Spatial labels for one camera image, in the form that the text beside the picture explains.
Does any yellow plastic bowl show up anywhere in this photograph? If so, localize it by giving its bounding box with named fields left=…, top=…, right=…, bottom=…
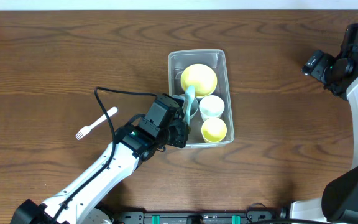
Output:
left=180, top=64, right=218, bottom=96

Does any white plastic cup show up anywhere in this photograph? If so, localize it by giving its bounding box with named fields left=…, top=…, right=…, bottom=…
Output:
left=199, top=95, right=225, bottom=121

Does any mint green plastic spoon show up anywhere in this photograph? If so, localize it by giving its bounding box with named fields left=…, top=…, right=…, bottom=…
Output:
left=185, top=85, right=195, bottom=124

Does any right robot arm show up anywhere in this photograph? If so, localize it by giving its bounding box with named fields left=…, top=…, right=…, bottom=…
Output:
left=287, top=23, right=358, bottom=223

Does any grey plastic cup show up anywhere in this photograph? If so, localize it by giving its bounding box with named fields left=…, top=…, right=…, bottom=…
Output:
left=173, top=94, right=199, bottom=120

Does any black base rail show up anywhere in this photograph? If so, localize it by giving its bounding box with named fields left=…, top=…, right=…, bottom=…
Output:
left=113, top=209, right=276, bottom=224

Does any clear plastic container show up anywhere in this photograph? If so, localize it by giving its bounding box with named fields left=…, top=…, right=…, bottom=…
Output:
left=168, top=49, right=235, bottom=149

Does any white plastic spoon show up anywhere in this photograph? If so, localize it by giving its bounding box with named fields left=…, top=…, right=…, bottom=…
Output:
left=75, top=106, right=118, bottom=140

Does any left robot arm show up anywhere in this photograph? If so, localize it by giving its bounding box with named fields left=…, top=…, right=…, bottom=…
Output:
left=11, top=107, right=190, bottom=223

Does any yellow plastic cup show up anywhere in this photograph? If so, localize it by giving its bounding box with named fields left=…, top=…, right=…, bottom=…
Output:
left=201, top=118, right=227, bottom=142

